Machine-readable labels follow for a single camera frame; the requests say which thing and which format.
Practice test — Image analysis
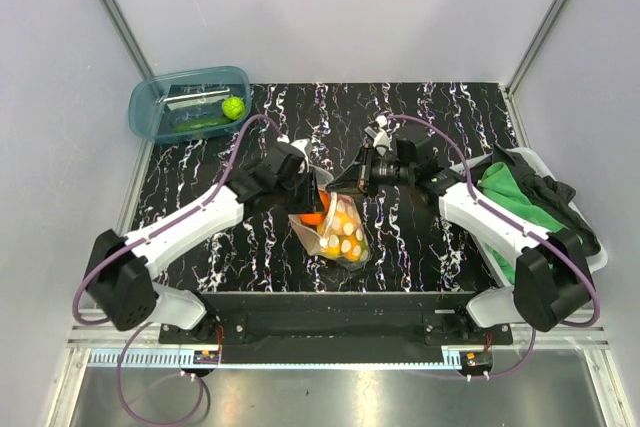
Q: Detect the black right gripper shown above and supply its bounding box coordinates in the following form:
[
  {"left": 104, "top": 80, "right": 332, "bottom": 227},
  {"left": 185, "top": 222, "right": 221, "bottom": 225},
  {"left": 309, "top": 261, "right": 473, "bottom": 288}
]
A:
[{"left": 326, "top": 144, "right": 415, "bottom": 199}]

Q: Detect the orange fake fruit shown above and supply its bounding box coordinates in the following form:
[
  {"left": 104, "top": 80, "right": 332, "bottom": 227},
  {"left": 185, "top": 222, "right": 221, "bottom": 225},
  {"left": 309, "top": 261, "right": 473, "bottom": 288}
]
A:
[{"left": 299, "top": 191, "right": 330, "bottom": 226}]

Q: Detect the clear polka dot zip bag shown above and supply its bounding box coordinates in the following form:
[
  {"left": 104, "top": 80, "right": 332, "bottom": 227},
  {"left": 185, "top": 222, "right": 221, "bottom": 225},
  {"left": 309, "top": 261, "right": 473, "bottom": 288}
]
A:
[{"left": 289, "top": 139, "right": 370, "bottom": 269}]

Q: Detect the yellow fake fruit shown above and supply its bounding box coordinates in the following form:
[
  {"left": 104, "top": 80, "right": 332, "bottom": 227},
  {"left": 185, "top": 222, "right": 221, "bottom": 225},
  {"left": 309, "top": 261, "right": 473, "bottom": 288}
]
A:
[{"left": 324, "top": 207, "right": 361, "bottom": 236}]

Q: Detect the green fake lime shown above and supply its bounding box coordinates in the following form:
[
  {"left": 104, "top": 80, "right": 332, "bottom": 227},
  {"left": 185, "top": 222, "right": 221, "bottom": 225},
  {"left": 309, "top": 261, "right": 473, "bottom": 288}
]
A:
[{"left": 221, "top": 96, "right": 246, "bottom": 121}]

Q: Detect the dark green fake cucumber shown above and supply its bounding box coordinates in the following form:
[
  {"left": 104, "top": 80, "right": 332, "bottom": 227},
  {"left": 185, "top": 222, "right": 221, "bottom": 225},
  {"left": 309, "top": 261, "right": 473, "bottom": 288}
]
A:
[{"left": 174, "top": 117, "right": 231, "bottom": 133}]

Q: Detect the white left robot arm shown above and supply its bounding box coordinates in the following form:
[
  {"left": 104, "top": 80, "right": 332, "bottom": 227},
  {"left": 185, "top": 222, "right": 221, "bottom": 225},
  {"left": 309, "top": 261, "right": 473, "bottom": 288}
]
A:
[{"left": 82, "top": 139, "right": 322, "bottom": 343}]

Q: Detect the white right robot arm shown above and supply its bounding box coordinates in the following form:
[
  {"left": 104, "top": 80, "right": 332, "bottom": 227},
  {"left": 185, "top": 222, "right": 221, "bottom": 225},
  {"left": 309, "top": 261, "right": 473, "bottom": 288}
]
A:
[{"left": 327, "top": 126, "right": 596, "bottom": 344}]

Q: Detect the yellow green fake mango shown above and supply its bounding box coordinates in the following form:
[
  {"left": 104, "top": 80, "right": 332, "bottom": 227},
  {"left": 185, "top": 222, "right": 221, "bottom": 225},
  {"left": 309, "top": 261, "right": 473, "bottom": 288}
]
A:
[{"left": 342, "top": 235, "right": 369, "bottom": 263}]

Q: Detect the yellow fake banana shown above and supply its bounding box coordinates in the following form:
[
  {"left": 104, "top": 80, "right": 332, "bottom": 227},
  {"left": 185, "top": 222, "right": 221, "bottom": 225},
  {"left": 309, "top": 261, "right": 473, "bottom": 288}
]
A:
[{"left": 320, "top": 234, "right": 353, "bottom": 259}]

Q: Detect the green cloth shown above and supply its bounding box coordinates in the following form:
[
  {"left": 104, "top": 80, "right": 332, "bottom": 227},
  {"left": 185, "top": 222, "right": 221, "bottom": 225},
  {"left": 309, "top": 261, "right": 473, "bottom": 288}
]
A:
[{"left": 477, "top": 160, "right": 584, "bottom": 288}]

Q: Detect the blue transparent plastic container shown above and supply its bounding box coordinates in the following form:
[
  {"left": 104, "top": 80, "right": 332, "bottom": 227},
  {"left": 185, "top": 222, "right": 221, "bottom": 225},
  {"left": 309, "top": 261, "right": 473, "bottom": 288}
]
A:
[{"left": 128, "top": 66, "right": 251, "bottom": 145}]

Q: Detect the white laundry basket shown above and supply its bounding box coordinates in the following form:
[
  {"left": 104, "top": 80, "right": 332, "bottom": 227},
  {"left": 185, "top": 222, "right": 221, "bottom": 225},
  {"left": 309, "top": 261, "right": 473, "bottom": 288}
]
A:
[{"left": 437, "top": 145, "right": 608, "bottom": 286}]

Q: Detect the black cloth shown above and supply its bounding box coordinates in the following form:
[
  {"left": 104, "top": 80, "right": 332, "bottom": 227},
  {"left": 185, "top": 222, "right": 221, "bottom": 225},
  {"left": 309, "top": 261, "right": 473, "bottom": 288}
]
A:
[{"left": 479, "top": 145, "right": 602, "bottom": 258}]

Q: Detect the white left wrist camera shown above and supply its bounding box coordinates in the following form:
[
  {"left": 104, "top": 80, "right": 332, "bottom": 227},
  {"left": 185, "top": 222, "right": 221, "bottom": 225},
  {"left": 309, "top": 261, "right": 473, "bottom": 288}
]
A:
[{"left": 277, "top": 135, "right": 311, "bottom": 160}]

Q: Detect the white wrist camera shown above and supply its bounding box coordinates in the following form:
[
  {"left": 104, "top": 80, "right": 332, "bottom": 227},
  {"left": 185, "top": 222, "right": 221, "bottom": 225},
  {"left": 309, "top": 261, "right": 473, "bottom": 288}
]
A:
[
  {"left": 364, "top": 115, "right": 391, "bottom": 156},
  {"left": 277, "top": 135, "right": 311, "bottom": 160}
]

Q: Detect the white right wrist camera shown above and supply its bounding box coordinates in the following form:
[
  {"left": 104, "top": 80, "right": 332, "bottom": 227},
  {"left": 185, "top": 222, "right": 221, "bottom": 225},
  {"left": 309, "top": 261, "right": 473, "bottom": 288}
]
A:
[{"left": 364, "top": 115, "right": 391, "bottom": 156}]

